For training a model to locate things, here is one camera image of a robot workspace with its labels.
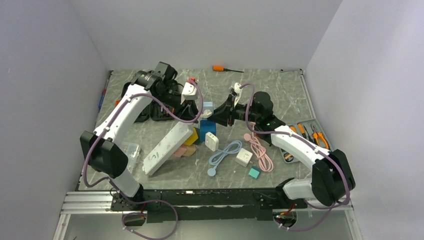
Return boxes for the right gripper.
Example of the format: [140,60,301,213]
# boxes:
[207,95,260,127]

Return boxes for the black tool case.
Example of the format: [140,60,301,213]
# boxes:
[134,80,183,123]

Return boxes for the pink cable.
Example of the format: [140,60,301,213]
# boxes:
[243,132,275,173]

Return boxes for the light blue power strip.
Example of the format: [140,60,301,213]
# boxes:
[201,101,214,119]

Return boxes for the light blue cable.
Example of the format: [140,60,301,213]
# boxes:
[206,140,243,177]

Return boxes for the white long power strip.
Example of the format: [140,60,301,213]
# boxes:
[143,122,194,176]

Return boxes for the white cube socket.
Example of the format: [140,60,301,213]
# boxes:
[235,148,253,167]

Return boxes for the blue cube socket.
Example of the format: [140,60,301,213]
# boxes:
[199,119,217,142]

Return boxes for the grey tool tray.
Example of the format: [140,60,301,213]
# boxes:
[287,118,332,150]

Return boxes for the yellow cube socket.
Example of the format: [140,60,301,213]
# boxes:
[183,127,197,146]

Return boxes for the teal plug adapter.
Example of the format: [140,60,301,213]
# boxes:
[248,166,261,179]

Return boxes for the pink cube socket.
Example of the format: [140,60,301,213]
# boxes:
[172,146,187,158]

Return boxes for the beige cube socket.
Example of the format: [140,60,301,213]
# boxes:
[184,145,197,157]

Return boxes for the clear plastic screw box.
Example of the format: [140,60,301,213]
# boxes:
[121,141,141,172]

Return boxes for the pink power strip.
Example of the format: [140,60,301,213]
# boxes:
[249,122,257,132]

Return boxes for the dark green cube socket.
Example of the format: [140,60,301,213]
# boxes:
[193,128,202,146]

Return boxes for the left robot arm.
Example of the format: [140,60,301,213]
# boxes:
[80,61,203,210]

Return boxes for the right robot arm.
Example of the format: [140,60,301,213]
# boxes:
[208,91,356,209]

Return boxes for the white charger plug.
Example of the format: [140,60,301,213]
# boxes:
[204,132,219,152]

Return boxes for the orange utility knife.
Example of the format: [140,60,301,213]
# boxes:
[297,123,306,137]

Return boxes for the black electrical tape roll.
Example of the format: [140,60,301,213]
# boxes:
[283,152,294,163]

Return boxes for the orange pliers in tray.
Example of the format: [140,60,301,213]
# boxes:
[310,123,330,150]

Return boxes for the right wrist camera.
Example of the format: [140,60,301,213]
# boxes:
[229,81,243,99]

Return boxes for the orange handled screwdriver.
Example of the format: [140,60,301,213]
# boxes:
[212,65,244,73]

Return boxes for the blue pen at wall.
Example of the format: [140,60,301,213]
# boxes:
[98,79,109,110]

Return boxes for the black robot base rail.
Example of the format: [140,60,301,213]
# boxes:
[110,188,307,223]

